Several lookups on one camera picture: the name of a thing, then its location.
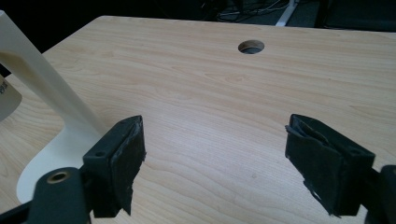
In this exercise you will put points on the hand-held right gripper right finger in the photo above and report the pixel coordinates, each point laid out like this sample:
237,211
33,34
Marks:
323,165

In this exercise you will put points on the cream white stand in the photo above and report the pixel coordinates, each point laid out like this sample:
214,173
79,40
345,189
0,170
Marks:
46,102

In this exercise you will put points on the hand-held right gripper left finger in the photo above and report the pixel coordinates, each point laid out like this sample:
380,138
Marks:
120,168

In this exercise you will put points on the white metal table leg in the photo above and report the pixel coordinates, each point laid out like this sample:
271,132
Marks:
286,13

